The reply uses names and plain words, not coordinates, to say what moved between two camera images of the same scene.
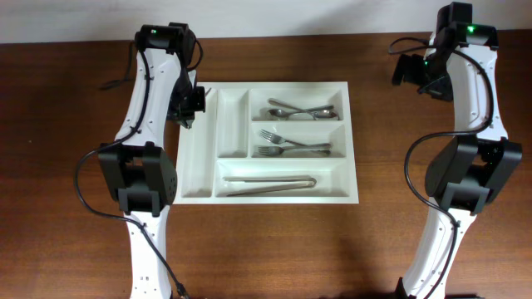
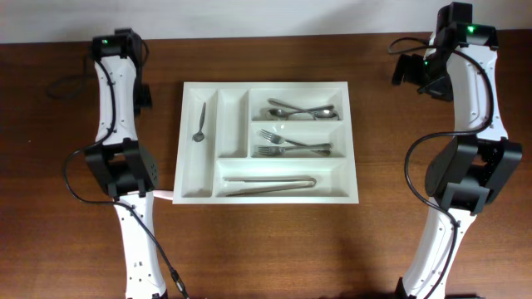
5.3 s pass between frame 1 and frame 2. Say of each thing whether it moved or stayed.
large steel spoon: moved
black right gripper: stayed
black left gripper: moved
